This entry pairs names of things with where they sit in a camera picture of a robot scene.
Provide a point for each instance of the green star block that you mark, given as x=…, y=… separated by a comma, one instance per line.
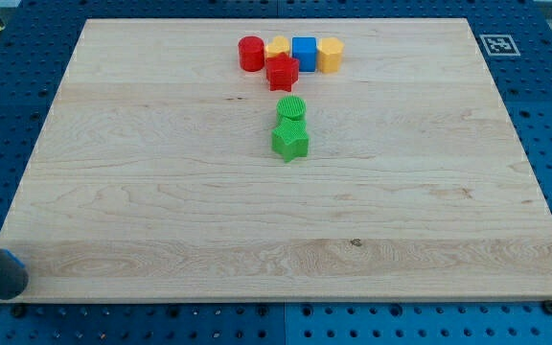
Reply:
x=290, y=139

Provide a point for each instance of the green cylinder block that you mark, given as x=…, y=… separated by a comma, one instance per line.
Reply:
x=291, y=107

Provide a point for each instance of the red star block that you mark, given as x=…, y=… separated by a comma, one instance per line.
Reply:
x=282, y=72

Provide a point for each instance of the light wooden board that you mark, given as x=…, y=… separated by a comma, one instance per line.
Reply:
x=153, y=179

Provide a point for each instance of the red cylinder block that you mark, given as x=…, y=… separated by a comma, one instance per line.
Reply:
x=251, y=53

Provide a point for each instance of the blue cube block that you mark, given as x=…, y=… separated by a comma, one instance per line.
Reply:
x=304, y=50

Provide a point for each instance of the yellow heart block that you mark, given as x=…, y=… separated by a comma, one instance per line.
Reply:
x=278, y=45

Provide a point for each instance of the yellow hexagon block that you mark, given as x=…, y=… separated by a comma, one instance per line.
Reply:
x=329, y=54

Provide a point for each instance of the white fiducial marker tag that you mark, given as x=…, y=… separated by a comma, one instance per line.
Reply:
x=499, y=45

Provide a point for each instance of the blue block behind pusher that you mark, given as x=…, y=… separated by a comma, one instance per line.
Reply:
x=14, y=258

